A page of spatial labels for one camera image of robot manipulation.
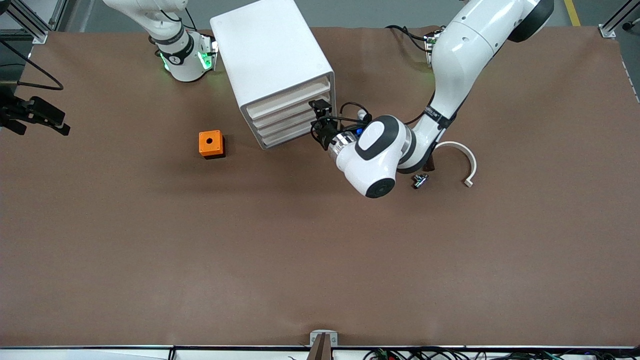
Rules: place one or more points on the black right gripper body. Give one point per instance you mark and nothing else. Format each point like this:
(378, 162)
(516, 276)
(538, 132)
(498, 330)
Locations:
(11, 113)

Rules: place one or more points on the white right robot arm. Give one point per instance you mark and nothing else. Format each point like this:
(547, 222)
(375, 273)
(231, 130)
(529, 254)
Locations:
(185, 65)

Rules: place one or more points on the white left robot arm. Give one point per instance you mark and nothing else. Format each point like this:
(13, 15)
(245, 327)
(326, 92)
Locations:
(465, 50)

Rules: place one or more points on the chrome angle valve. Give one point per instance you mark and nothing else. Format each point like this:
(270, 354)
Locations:
(420, 181)

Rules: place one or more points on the dark brown cylinder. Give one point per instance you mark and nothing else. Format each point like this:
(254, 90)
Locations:
(430, 166)

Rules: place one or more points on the orange box with hole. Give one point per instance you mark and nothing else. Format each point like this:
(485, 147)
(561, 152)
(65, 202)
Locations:
(210, 142)

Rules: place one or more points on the white semicircular pipe clamp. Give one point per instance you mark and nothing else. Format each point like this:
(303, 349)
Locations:
(473, 165)

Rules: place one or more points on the aluminium frame profile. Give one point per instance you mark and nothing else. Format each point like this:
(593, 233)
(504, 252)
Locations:
(617, 22)
(30, 27)

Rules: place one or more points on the grey metal edge bracket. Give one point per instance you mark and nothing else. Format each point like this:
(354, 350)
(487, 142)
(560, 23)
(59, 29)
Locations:
(315, 337)

